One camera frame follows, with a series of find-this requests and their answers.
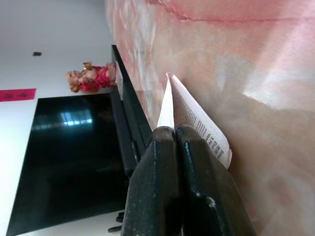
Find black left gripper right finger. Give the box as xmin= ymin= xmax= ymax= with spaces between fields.
xmin=175 ymin=124 xmax=256 ymax=236

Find printed paper sheet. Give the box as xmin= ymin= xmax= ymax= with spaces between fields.
xmin=157 ymin=72 xmax=233 ymax=170

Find red and gold figurine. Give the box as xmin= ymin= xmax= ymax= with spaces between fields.
xmin=66 ymin=62 xmax=118 ymax=93

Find red paper wall banner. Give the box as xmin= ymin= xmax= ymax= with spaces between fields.
xmin=0 ymin=88 xmax=37 ymax=102

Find black flat screen television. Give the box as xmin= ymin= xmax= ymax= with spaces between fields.
xmin=5 ymin=92 xmax=130 ymax=236

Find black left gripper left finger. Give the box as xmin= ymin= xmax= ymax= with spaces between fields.
xmin=122 ymin=125 xmax=184 ymax=236

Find black tv console cabinet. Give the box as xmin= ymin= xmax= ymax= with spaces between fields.
xmin=110 ymin=44 xmax=154 ymax=177

